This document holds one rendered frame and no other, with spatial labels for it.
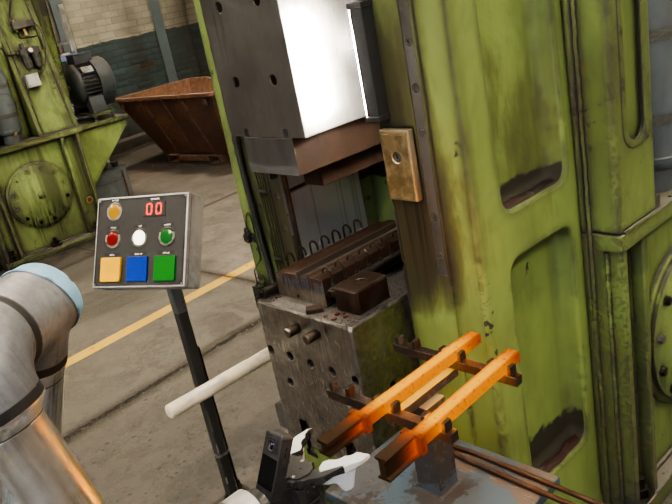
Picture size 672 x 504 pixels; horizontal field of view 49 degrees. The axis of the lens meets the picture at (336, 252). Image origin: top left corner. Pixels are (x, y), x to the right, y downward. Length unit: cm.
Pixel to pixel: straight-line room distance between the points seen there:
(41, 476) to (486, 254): 108
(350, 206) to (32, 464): 151
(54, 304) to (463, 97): 94
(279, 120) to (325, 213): 50
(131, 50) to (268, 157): 921
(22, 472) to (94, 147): 608
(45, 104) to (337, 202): 464
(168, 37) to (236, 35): 956
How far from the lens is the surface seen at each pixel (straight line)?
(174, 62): 1143
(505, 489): 162
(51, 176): 656
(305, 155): 182
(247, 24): 182
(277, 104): 180
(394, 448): 128
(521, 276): 195
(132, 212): 233
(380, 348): 188
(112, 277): 234
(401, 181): 174
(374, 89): 170
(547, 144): 196
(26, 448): 100
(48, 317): 105
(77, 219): 672
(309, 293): 196
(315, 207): 220
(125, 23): 1105
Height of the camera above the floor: 170
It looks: 20 degrees down
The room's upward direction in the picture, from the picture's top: 11 degrees counter-clockwise
